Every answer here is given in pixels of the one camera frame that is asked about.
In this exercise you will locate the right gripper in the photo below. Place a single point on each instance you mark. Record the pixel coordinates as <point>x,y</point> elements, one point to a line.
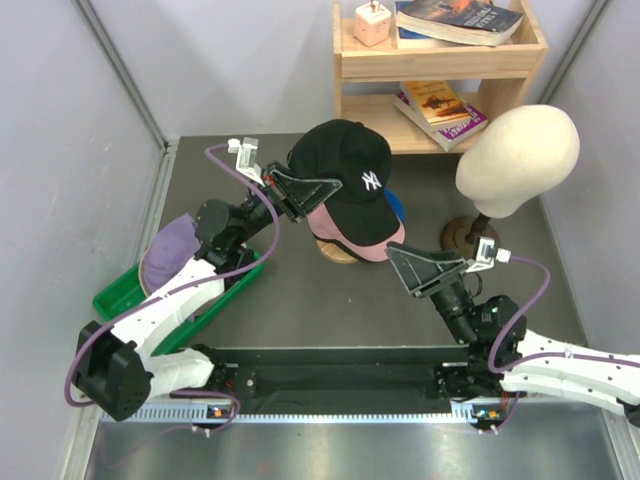
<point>421,275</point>

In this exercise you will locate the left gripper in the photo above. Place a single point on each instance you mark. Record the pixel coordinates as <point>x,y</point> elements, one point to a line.
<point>299,195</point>

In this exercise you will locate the light pink baseball cap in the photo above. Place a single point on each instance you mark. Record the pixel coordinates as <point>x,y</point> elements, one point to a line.
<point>368,243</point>

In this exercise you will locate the black hat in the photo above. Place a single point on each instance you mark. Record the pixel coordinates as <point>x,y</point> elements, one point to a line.
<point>359,157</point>

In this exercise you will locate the blue baseball cap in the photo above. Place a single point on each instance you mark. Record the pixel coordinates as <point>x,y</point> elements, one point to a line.
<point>396,205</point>

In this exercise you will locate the lavender cap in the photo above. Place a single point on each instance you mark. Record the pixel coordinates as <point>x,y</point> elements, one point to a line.
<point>172,247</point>

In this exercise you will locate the dark green baseball cap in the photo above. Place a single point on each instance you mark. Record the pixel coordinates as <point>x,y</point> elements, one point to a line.
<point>344,248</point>

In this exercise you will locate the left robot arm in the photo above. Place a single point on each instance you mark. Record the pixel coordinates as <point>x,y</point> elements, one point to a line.
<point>116,364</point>

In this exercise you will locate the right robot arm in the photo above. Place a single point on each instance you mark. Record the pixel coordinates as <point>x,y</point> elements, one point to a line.
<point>504,357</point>

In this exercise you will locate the dark mannequin stand base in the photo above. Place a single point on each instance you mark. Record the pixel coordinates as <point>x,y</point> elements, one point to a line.
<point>462,232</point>

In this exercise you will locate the wooden hat stand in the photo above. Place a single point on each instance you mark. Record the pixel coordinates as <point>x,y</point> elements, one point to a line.
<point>334,254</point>

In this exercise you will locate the purple white book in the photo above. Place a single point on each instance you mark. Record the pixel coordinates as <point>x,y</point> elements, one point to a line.
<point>446,138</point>

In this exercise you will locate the white mannequin head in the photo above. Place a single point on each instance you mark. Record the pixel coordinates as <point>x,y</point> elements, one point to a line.
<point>522,154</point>

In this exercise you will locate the orange cover book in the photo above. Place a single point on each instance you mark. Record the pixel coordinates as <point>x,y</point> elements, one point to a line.
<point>436,102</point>

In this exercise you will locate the pink power cube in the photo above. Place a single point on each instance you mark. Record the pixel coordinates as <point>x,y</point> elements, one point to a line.
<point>372,22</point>

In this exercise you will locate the blue book under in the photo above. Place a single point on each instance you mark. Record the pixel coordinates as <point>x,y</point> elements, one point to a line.
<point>406,39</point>

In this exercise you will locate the green plastic tray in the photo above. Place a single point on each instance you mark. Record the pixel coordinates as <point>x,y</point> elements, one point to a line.
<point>128,291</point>

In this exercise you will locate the wooden shelf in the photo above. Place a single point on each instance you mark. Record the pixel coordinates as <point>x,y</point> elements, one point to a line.
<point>505,73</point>

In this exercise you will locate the dark cover book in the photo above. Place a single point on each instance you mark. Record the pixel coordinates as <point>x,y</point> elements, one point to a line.
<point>479,23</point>

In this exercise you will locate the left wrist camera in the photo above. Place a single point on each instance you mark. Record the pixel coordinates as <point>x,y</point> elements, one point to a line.
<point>246,158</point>

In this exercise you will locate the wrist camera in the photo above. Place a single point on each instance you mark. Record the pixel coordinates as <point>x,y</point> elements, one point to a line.
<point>486,253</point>
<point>246,158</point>

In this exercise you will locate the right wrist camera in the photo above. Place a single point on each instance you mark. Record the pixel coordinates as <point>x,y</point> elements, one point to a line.
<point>486,253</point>

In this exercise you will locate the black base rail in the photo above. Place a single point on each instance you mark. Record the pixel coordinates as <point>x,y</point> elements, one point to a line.
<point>347,380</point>

